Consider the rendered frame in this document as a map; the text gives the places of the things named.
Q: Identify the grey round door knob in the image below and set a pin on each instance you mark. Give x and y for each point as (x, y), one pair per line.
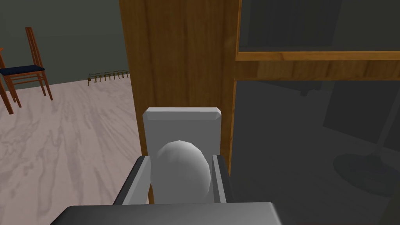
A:
(182, 156)

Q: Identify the brown wooden glass door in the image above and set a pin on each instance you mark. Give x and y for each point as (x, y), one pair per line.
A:
(187, 56)

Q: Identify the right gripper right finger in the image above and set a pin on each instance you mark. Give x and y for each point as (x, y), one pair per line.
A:
(220, 181)

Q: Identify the wooden chair with blue seat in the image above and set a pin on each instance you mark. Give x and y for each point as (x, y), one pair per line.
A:
(23, 71)

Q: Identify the small wooden rack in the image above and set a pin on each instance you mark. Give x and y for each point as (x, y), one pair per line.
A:
(107, 76)

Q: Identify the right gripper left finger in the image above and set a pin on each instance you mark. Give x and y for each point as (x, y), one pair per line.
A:
(136, 185)

